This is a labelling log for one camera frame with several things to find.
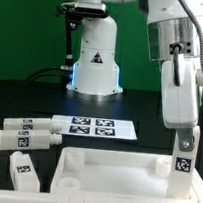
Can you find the white desk tabletop tray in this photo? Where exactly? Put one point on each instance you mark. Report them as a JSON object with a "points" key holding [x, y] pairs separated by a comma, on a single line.
{"points": [[113, 174]]}

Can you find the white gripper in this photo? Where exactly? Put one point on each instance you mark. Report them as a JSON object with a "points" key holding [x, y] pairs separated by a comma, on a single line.
{"points": [[180, 104]]}

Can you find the white marker sheet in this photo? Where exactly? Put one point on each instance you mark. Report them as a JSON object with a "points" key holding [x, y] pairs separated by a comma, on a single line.
{"points": [[94, 127]]}

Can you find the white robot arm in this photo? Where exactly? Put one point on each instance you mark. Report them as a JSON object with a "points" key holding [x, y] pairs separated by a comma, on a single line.
{"points": [[168, 31]]}

